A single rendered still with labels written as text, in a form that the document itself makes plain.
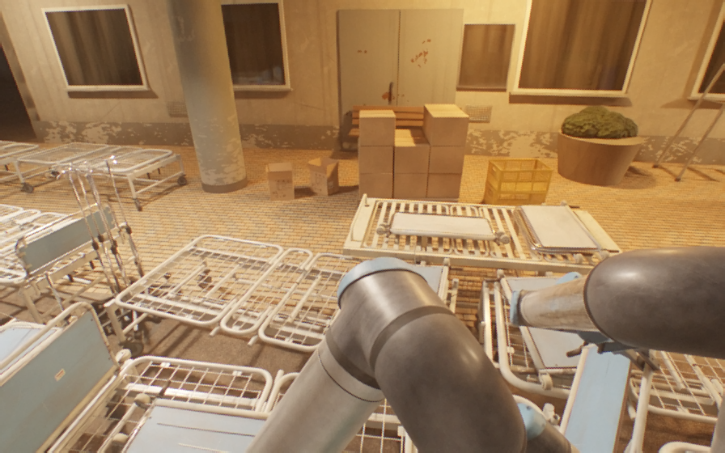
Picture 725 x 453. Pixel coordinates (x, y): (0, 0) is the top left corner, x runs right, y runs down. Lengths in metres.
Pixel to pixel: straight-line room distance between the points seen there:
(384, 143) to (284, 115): 3.17
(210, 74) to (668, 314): 4.90
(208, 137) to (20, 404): 3.87
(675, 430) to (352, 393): 2.46
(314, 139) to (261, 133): 0.99
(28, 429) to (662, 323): 1.92
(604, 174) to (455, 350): 5.79
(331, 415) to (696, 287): 0.41
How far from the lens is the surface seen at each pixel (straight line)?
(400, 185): 4.42
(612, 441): 1.27
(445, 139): 4.32
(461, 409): 0.39
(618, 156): 6.05
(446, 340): 0.39
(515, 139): 6.95
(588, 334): 1.04
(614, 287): 0.51
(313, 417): 0.52
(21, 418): 1.91
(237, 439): 1.64
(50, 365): 1.93
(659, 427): 2.79
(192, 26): 5.04
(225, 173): 5.29
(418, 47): 6.52
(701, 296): 0.48
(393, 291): 0.44
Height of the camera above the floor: 1.90
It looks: 27 degrees down
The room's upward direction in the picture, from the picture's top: straight up
